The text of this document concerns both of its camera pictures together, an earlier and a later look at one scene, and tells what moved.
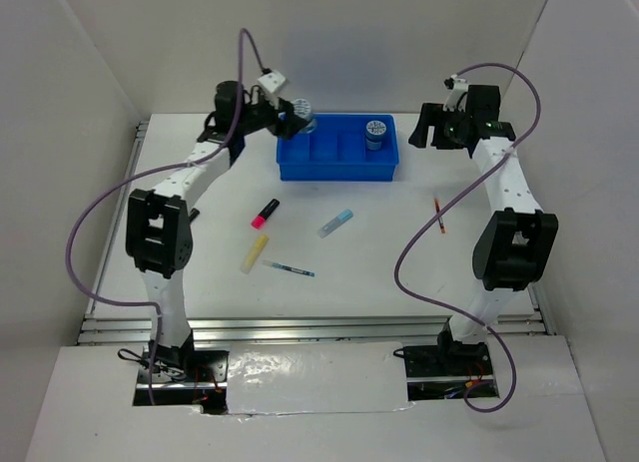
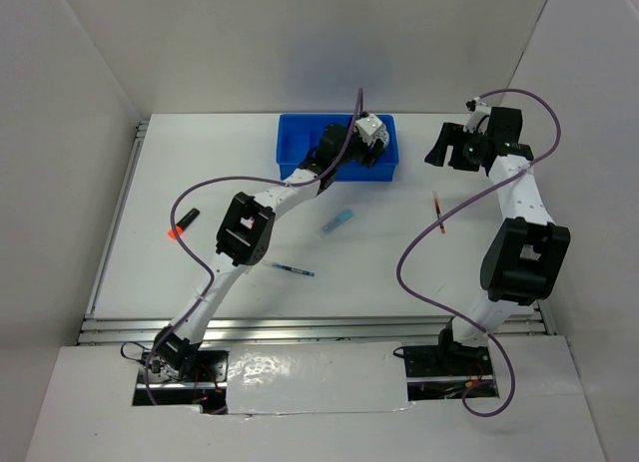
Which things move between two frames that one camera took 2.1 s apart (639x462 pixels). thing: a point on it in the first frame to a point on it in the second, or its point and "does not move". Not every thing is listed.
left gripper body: (258, 116) to (357, 150)
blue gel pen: (290, 268) does not move
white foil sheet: (310, 377) does not move
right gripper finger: (429, 116) to (437, 154)
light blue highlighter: (338, 220) does not move
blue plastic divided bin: (335, 151) does not move
